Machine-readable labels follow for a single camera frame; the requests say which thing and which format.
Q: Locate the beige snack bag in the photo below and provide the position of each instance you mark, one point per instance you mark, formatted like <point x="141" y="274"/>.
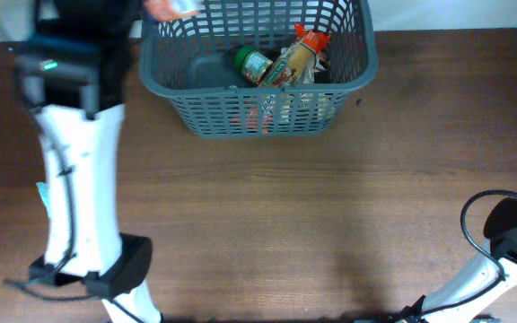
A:
<point x="314" y="66"/>

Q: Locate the green lid glass jar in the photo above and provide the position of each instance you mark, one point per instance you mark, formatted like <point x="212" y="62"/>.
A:
<point x="252" y="64"/>

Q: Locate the orange spaghetti packet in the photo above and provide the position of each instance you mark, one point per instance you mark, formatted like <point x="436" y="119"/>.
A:
<point x="294" y="58"/>

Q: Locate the grey plastic basket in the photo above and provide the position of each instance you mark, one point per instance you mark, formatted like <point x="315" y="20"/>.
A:
<point x="190" y="62"/>

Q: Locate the colourful tissue pack box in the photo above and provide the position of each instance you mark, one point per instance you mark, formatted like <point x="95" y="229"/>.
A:
<point x="171" y="10"/>

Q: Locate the mint green packet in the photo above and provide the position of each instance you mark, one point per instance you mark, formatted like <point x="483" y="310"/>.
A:
<point x="44" y="196"/>

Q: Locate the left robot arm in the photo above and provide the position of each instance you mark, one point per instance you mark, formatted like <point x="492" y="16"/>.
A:
<point x="70" y="75"/>

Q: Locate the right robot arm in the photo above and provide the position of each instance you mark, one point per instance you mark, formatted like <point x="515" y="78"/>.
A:
<point x="487" y="276"/>

